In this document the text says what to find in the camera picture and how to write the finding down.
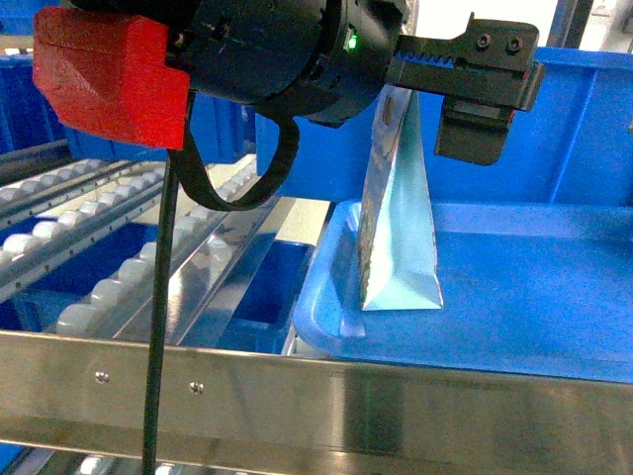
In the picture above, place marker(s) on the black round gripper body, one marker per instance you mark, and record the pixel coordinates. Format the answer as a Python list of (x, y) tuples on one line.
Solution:
[(327, 61)]

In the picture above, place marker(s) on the steel rack front rail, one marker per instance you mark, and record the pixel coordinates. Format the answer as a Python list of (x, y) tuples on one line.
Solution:
[(286, 415)]

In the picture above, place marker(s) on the red camera mount block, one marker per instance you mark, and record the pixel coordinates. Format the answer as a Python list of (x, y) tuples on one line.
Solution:
[(106, 75)]

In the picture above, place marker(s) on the large blue plastic bin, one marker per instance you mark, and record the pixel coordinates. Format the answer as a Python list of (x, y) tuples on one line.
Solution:
[(573, 147)]

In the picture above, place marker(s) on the white roller conveyor track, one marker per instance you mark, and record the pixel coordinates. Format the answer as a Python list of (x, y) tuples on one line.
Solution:
[(132, 280), (28, 257)]

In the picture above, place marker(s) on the blue plastic tray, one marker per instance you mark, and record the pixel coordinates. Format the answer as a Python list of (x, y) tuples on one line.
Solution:
[(528, 288)]

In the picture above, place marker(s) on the flower gift bag side-on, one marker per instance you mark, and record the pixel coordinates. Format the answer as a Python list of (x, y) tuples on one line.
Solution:
[(397, 252)]

